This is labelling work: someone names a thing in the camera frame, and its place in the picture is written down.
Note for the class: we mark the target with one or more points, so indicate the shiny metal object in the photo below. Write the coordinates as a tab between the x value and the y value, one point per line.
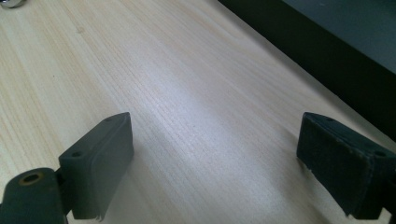
12	2

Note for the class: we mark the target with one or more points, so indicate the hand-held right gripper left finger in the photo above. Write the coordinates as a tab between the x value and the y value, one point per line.
96	168

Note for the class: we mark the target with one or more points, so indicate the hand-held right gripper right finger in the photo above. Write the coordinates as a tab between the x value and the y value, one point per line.
339	165

